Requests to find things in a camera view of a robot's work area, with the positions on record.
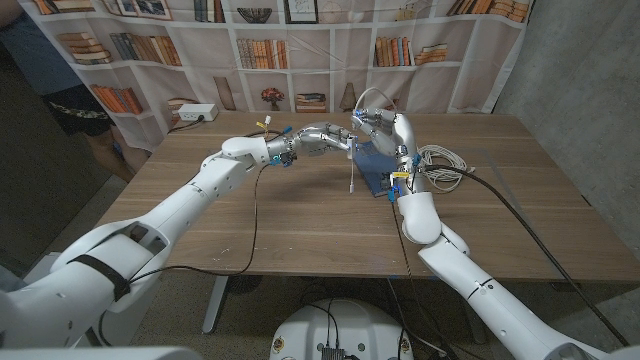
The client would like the grey table leg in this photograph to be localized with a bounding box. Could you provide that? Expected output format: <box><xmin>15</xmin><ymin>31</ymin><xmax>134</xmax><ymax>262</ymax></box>
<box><xmin>202</xmin><ymin>273</ymin><xmax>230</xmax><ymax>335</ymax></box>

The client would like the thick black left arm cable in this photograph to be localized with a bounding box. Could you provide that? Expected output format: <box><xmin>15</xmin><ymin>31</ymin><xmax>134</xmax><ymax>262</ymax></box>
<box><xmin>242</xmin><ymin>128</ymin><xmax>284</xmax><ymax>140</ymax></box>

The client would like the white adapter connector with pigtail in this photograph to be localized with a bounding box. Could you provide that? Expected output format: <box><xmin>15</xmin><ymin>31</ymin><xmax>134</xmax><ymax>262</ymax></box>
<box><xmin>347</xmin><ymin>134</ymin><xmax>360</xmax><ymax>195</ymax></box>

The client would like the black power strip cord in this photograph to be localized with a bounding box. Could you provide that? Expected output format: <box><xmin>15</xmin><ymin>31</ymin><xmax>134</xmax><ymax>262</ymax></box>
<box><xmin>166</xmin><ymin>114</ymin><xmax>206</xmax><ymax>135</ymax></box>

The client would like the blue book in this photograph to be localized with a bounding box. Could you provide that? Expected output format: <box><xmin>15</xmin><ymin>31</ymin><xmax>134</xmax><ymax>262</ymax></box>
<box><xmin>354</xmin><ymin>140</ymin><xmax>409</xmax><ymax>199</ymax></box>

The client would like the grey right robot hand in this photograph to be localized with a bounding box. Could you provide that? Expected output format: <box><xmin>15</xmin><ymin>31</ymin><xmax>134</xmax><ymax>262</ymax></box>
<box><xmin>349</xmin><ymin>107</ymin><xmax>427</xmax><ymax>197</ymax></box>

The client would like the white Ethernet cable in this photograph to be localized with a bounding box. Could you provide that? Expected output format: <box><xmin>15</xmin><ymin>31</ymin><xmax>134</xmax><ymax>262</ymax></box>
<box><xmin>352</xmin><ymin>87</ymin><xmax>476</xmax><ymax>195</ymax></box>

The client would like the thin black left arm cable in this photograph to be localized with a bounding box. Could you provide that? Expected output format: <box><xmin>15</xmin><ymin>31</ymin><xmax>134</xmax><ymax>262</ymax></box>
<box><xmin>97</xmin><ymin>162</ymin><xmax>271</xmax><ymax>346</ymax></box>

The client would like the white power strip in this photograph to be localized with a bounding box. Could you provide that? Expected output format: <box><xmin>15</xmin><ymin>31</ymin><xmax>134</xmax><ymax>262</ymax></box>
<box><xmin>177</xmin><ymin>102</ymin><xmax>220</xmax><ymax>123</ymax></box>

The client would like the black torso cable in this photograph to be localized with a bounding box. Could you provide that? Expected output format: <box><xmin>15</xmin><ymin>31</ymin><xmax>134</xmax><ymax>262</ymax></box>
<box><xmin>299</xmin><ymin>298</ymin><xmax>342</xmax><ymax>349</ymax></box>

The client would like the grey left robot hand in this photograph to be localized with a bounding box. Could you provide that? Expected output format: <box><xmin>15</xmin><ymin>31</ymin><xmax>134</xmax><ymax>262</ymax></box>
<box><xmin>265</xmin><ymin>121</ymin><xmax>360</xmax><ymax>168</ymax></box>

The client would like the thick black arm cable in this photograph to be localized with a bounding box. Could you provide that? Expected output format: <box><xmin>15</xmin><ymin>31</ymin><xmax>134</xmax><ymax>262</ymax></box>
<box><xmin>422</xmin><ymin>163</ymin><xmax>630</xmax><ymax>349</ymax></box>
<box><xmin>242</xmin><ymin>128</ymin><xmax>284</xmax><ymax>140</ymax></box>

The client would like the standing person in dark shorts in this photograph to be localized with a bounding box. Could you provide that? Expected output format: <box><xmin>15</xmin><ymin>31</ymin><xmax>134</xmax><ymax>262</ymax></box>
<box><xmin>0</xmin><ymin>0</ymin><xmax>151</xmax><ymax>186</ymax></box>

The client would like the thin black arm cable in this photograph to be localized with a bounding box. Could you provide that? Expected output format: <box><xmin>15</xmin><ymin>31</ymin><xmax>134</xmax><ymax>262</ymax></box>
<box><xmin>97</xmin><ymin>162</ymin><xmax>271</xmax><ymax>346</ymax></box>
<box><xmin>389</xmin><ymin>197</ymin><xmax>454</xmax><ymax>360</ymax></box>

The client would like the printed bookshelf backdrop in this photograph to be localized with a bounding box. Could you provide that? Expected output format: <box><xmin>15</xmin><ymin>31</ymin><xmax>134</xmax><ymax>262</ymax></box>
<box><xmin>17</xmin><ymin>0</ymin><xmax>534</xmax><ymax>154</ymax></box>

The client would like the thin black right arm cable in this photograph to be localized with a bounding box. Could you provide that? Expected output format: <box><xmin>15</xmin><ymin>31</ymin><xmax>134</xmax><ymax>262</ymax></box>
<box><xmin>389</xmin><ymin>197</ymin><xmax>454</xmax><ymax>360</ymax></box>

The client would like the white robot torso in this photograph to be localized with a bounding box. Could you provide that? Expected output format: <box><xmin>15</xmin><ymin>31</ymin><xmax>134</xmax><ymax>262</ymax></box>
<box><xmin>268</xmin><ymin>298</ymin><xmax>415</xmax><ymax>360</ymax></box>

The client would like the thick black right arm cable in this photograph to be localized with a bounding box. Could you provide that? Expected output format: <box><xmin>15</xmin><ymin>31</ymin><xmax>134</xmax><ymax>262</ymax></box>
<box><xmin>422</xmin><ymin>163</ymin><xmax>630</xmax><ymax>349</ymax></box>

